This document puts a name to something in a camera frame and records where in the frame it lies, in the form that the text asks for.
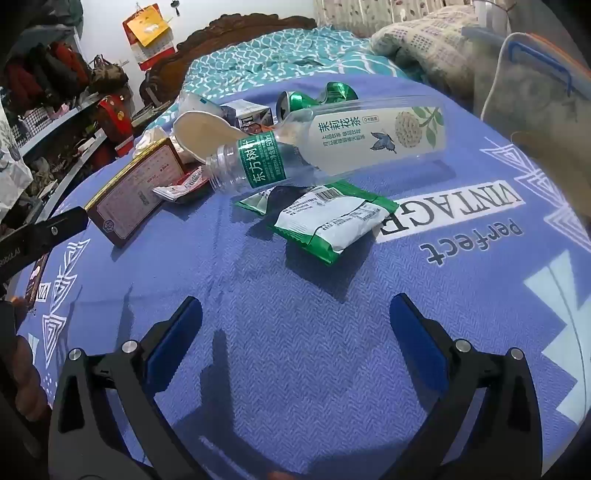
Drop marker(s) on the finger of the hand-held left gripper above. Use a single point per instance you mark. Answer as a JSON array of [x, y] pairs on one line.
[[51, 230]]

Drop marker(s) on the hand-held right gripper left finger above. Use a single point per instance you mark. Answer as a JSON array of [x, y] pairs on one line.
[[175, 344]]

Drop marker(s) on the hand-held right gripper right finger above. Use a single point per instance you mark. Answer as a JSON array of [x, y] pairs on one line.
[[415, 344]]

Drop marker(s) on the white tissue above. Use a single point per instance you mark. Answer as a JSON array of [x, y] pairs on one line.
[[150, 138]]

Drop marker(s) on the clear plastic bottle green label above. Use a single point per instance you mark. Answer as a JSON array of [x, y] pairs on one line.
[[351, 138]]

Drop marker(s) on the person's left hand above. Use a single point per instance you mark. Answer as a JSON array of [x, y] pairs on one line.
[[30, 383]]

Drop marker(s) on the dark red small box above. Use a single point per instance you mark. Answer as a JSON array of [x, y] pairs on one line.
[[37, 281]]

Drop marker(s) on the maroon flat box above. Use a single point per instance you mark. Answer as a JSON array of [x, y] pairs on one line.
[[134, 194]]

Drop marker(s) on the blue printed blanket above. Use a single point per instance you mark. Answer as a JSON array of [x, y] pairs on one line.
[[277, 346]]

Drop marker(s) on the cluttered metal shelf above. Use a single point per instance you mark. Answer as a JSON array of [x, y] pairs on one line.
[[55, 124]]

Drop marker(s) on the red bag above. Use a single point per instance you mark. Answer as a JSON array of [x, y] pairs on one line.
[[115, 124]]

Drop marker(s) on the small red packet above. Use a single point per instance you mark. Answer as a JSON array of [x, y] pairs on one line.
[[184, 184]]

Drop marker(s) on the green white snack packet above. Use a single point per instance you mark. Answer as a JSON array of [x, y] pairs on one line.
[[323, 221]]

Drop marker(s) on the pile of red clothes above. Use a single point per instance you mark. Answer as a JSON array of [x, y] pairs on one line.
[[51, 69]]

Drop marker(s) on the brown handbag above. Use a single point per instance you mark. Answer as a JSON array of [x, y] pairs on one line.
[[108, 74]]

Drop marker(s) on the cream paper cup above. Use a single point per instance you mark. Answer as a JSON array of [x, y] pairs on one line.
[[203, 131]]

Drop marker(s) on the white plastic cup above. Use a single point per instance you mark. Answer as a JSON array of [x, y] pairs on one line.
[[198, 100]]

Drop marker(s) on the small white carton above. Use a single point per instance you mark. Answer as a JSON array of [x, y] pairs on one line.
[[249, 113]]

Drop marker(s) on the carved wooden headboard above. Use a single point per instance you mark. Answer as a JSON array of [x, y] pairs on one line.
[[207, 37]]

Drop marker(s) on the crushed green can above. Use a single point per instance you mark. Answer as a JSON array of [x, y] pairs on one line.
[[339, 92]]

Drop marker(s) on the green foil wrapper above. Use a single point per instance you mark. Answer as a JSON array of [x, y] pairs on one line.
[[295, 104]]

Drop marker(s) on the teal patterned quilt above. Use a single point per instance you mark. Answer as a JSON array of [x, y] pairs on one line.
[[277, 60]]

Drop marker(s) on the beige patterned pillow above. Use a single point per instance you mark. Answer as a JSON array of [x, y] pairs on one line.
[[425, 37]]

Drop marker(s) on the floral curtain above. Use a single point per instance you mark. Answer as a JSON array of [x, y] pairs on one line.
[[369, 14]]

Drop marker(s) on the red yellow wall calendar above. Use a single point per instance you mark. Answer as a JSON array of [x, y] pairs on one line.
[[147, 27]]

